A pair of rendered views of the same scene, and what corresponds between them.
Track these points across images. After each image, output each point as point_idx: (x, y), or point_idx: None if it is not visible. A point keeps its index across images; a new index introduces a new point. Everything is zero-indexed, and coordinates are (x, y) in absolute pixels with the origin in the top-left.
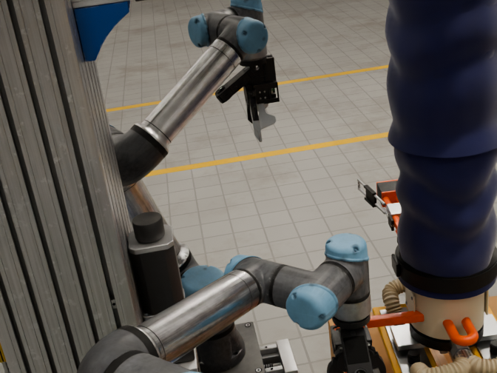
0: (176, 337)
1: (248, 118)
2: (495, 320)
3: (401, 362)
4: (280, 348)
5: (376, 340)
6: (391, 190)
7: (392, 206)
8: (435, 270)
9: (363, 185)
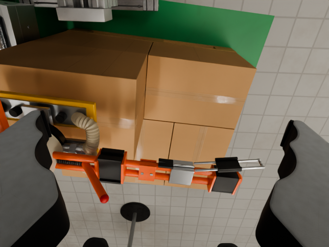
0: None
1: (292, 124)
2: None
3: (16, 101)
4: (89, 11)
5: (112, 93)
6: (214, 184)
7: (186, 174)
8: None
9: (246, 167)
